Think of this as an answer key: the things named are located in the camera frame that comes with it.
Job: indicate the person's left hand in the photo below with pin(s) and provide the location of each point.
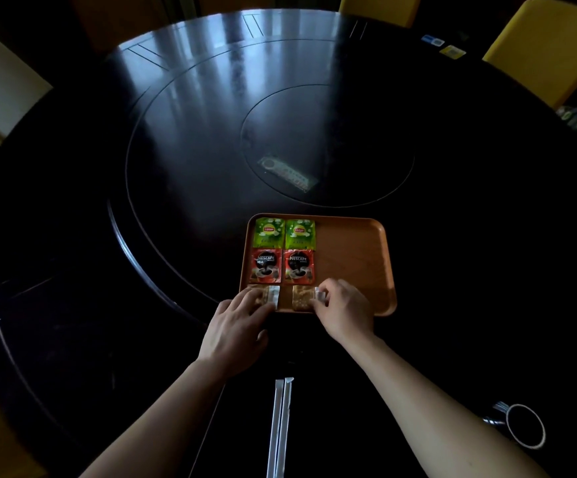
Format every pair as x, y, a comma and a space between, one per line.
233, 338

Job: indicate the person's right hand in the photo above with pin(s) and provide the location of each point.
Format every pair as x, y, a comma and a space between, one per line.
348, 313

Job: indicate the person's left thumb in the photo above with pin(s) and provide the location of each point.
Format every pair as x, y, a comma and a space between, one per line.
263, 340

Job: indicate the person's right thumb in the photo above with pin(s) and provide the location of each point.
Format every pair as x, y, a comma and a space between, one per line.
319, 311

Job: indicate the brown sugar packet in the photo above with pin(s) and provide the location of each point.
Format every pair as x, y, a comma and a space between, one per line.
301, 297
268, 295

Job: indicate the person's right forearm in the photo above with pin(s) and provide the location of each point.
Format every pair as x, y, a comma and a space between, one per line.
432, 413

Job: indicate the person's left forearm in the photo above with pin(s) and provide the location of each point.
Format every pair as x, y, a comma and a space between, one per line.
164, 423

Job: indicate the red instant coffee packet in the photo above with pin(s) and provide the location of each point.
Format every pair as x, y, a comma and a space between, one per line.
266, 266
299, 266

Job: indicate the orange plastic tray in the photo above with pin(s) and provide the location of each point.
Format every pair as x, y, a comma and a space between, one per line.
350, 263

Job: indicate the green tea bag packet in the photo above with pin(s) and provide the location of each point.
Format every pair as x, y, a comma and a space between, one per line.
268, 233
300, 234

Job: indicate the white paper-wrapped stirrer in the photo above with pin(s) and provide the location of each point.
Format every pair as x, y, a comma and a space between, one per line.
284, 428
274, 428

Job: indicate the clear plastic label strip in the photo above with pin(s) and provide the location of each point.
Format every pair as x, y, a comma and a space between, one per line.
288, 173

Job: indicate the yellow sticker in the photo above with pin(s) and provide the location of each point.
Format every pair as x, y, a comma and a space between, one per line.
452, 52

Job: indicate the blue sticker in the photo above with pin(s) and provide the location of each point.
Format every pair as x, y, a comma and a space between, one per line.
432, 40

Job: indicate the yellow upholstered chair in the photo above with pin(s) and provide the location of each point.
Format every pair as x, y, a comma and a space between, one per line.
547, 44
380, 7

